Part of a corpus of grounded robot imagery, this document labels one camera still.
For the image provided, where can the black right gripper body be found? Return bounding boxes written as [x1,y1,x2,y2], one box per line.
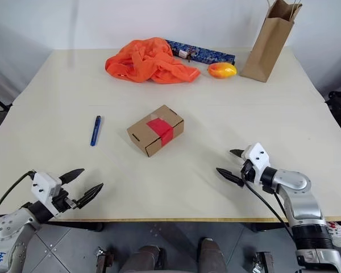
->
[239,159,256,188]

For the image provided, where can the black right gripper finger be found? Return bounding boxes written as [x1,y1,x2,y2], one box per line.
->
[229,148,246,160]
[215,167,245,188]

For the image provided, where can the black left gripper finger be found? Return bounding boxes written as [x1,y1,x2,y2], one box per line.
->
[59,168,85,185]
[74,182,105,210]

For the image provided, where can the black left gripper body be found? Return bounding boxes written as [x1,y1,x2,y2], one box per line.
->
[52,189,82,214]

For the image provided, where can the blue pen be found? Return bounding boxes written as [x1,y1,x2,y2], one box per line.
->
[90,115,102,147]

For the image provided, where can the cardboard box with red tape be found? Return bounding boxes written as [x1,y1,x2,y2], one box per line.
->
[126,104,185,158]

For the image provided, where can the long blue patterned box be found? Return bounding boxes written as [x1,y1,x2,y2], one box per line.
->
[164,39,236,65]

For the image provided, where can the dark rounded shape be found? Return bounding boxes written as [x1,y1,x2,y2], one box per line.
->
[122,246,163,273]
[198,237,228,273]

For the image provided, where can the orange yellow mango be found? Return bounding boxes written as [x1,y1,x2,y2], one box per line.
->
[209,63,238,79]

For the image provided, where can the brown paper bag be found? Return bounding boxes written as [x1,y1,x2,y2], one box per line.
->
[240,0,303,84]

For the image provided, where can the white and red shoe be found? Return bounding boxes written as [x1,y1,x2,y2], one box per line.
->
[326,221,341,248]

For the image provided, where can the crumpled orange cloth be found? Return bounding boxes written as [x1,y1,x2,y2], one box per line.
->
[105,36,202,85]

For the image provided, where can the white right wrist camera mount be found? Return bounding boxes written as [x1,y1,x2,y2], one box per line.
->
[242,143,271,185]

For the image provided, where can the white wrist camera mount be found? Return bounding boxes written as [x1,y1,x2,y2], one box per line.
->
[31,171,63,218]
[242,143,271,185]

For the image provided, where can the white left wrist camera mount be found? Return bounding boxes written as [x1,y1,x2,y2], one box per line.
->
[31,171,63,218]

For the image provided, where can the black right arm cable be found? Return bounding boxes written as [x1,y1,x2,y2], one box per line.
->
[241,167,296,239]

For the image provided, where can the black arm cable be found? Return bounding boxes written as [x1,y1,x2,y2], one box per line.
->
[0,169,36,228]
[241,167,296,239]

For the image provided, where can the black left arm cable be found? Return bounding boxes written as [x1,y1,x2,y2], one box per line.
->
[0,169,36,228]

